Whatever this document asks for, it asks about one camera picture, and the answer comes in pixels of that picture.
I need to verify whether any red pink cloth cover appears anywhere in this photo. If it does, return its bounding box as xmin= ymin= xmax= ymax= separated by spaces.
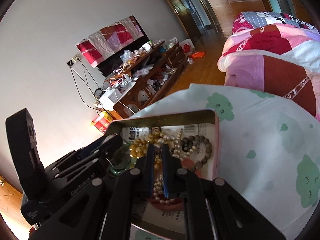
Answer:
xmin=76 ymin=16 xmax=144 ymax=68

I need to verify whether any black television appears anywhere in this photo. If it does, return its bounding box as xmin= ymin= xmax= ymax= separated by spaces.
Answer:
xmin=97 ymin=15 xmax=150 ymax=78

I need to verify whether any wooden tv cabinet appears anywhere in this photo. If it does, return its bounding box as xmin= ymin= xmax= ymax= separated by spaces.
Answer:
xmin=105 ymin=41 xmax=188 ymax=120

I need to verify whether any white appliance box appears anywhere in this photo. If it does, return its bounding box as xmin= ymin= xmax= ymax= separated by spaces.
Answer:
xmin=98 ymin=89 xmax=122 ymax=111

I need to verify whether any pink red patchwork quilt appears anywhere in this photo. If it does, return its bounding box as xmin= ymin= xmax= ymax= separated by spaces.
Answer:
xmin=217 ymin=11 xmax=319 ymax=119

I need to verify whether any green jade bangle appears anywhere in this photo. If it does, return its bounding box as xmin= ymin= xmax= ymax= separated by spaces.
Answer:
xmin=110 ymin=142 xmax=137 ymax=176

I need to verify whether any wall power socket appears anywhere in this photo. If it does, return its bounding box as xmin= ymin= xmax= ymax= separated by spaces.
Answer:
xmin=67 ymin=55 xmax=81 ymax=67

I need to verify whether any red yellow cardboard box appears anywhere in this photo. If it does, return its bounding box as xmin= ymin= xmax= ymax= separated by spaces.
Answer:
xmin=91 ymin=111 xmax=113 ymax=134

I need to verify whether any brown wooden bead bracelet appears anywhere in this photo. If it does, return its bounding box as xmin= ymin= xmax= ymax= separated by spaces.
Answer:
xmin=147 ymin=195 xmax=186 ymax=212

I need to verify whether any white pearl necklace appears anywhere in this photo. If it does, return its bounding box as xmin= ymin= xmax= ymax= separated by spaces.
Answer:
xmin=151 ymin=128 xmax=198 ymax=204

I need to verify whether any white green cloud tablecloth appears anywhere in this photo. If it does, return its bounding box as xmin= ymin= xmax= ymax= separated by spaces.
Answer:
xmin=138 ymin=84 xmax=319 ymax=239

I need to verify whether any orange item on floor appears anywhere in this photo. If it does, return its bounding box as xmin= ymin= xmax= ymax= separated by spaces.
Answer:
xmin=189 ymin=51 xmax=205 ymax=59

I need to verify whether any brown wooden wardrobe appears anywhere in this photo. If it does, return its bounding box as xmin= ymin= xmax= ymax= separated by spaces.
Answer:
xmin=166 ymin=0 xmax=312 ymax=42

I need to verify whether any pink metal jewelry tin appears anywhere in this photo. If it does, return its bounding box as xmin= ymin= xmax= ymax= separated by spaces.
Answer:
xmin=105 ymin=110 xmax=220 ymax=180

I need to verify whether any dark grey bead bracelet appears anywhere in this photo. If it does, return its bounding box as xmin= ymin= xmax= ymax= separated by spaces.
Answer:
xmin=180 ymin=134 xmax=213 ymax=172

